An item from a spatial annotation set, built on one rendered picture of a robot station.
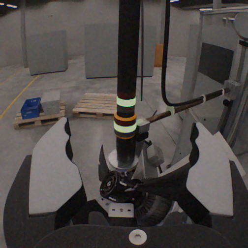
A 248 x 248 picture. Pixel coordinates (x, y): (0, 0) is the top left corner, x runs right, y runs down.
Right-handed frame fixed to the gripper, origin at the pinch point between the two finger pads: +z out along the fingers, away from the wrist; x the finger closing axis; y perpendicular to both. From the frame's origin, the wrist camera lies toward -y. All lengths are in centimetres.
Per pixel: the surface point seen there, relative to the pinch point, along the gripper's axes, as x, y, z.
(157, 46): 154, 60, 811
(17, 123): -223, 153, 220
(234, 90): 48, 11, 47
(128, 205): 2, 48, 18
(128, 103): 0.0, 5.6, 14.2
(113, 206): -3, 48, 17
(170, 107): 10.6, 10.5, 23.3
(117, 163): -1.8, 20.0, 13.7
